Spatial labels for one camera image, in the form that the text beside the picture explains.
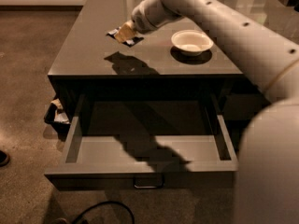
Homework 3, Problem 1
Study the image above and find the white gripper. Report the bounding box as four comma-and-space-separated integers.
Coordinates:
120, 0, 182, 36

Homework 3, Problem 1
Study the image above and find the black cable on floor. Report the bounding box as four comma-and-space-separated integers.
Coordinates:
72, 200, 136, 224

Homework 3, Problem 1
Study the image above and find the open grey top drawer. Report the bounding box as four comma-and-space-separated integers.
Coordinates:
45, 96, 238, 190

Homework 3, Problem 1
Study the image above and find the grey counter cabinet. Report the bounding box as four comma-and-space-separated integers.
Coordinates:
49, 0, 268, 135

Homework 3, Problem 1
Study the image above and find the blue rxbar blueberry wrapper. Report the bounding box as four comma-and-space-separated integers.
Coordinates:
107, 27, 143, 47

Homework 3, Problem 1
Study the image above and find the metal drawer handle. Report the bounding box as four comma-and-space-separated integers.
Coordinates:
133, 175, 164, 189

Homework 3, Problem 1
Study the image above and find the white paper bowl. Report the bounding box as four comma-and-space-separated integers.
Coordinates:
171, 30, 214, 56

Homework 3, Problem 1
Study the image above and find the dark shoe at left edge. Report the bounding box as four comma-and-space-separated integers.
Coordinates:
0, 150, 10, 167

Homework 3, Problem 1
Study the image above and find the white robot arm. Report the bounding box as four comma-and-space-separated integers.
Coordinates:
116, 0, 299, 224

